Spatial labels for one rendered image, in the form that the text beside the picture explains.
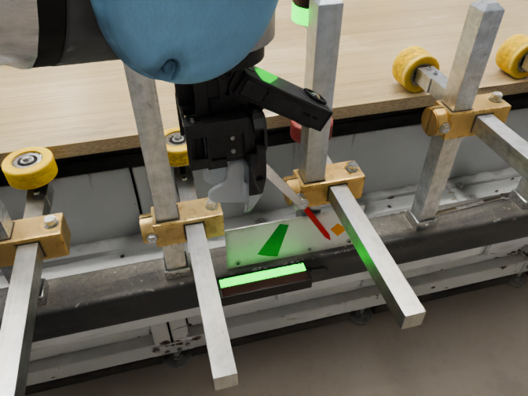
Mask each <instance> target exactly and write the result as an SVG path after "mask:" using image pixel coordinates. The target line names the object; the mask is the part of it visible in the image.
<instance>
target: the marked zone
mask: <svg viewBox="0 0 528 396"><path fill-rule="evenodd" d="M288 226H289V225H284V224H280V225H279V226H278V227H277V228H276V229H275V231H274V232H273V234H272V235H271V237H270V238H269V239H268V240H267V241H266V243H265V244H264V246H263V247H262V249H261V250H260V251H259V253H258V255H265V256H278V253H279V251H280V249H281V245H282V243H283V240H284V236H285V234H286V232H287V229H288Z"/></svg>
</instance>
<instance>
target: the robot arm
mask: <svg viewBox="0 0 528 396"><path fill-rule="evenodd" d="M278 1H279V0H0V66H2V65H6V66H10V67H13V68H18V69H21V70H22V69H32V68H40V67H47V66H51V67H56V66H63V65H71V64H85V63H93V62H101V61H115V60H121V61H122V62H123V63H124V64H126V65H127V66H128V67H129V68H131V69H133V70H134V71H136V72H137V73H139V74H140V75H143V76H145V77H148V78H150V79H156V80H163V81H164V82H168V83H174V87H175V92H174V95H175V100H176V106H177V112H178V122H179V128H180V133H181V136H182V135H185V140H186V146H187V152H188V158H189V169H190V171H197V170H202V169H205V170H204V171H203V179H204V181H205V182H206V183H208V184H213V185H216V186H214V187H213V188H211V189H210V190H209V192H208V197H209V199H210V200H211V201H212V202H215V203H242V204H243V208H244V212H249V211H251V210H252V209H253V207H254V206H255V205H256V204H257V202H258V201H259V198H260V196H261V195H262V193H263V190H264V186H265V183H266V150H267V147H268V135H267V124H266V117H265V114H264V112H263V109H266V110H269V111H271V112H274V113H276V114H278V115H280V116H283V117H286V118H288V119H291V120H293V121H295V122H297V123H298V124H300V125H302V126H304V127H308V128H312V129H315V130H318V131H320V132H321V131H322V129H323V128H324V126H325V124H326V123H327V122H328V120H329V119H330V117H331V116H332V114H333V112H332V111H331V109H330V108H329V107H328V106H327V105H326V104H327V103H328V102H326V100H325V99H324V98H323V97H322V96H321V95H320V94H319V93H316V92H314V91H312V90H310V89H307V88H304V89H303V88H302V87H300V86H297V85H295V84H293V83H291V82H289V81H287V80H285V79H282V78H280V77H278V76H276V75H274V74H272V73H270V72H267V71H265V70H263V69H261V68H259V67H256V66H255V65H256V64H258V63H259V62H260V61H262V59H263V58H264V56H265V46H267V45H268V44H269V43H270V42H271V41H272V40H273V38H274V35H275V9H276V7H277V3H278ZM184 116H185V117H184ZM182 124H183V126H182ZM207 155H208V156H207Z"/></svg>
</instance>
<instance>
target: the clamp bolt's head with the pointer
mask: <svg viewBox="0 0 528 396"><path fill-rule="evenodd" d="M306 205H307V203H306V201H300V202H299V203H297V205H296V207H297V208H298V209H299V210H300V209H304V208H305V207H306ZM304 211H305V213H306V214H307V215H308V217H309V218H310V219H311V221H312V222H313V223H314V225H315V226H316V227H317V228H318V229H319V230H320V232H321V233H322V234H323V236H324V237H325V238H327V239H329V240H331V239H330V235H329V233H328V232H327V230H326V229H325V228H324V226H323V225H322V224H321V223H320V222H319V220H318V219H317V218H316V216H315V215H314V213H313V212H312V211H311V210H310V209H309V208H308V207H307V208H306V209H304Z"/></svg>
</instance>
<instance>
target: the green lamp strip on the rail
mask: <svg viewBox="0 0 528 396"><path fill-rule="evenodd" d="M305 270H306V268H305V266H304V264H303V263H302V264H295V265H292V266H285V267H281V268H276V269H269V270H265V271H261V272H257V273H250V274H246V275H242V276H238V277H230V278H226V279H223V280H219V282H220V285H221V288H225V287H229V286H233V285H237V284H244V283H248V282H252V281H259V280H263V279H267V278H271V277H278V276H282V275H286V274H290V273H297V272H301V271H305Z"/></svg>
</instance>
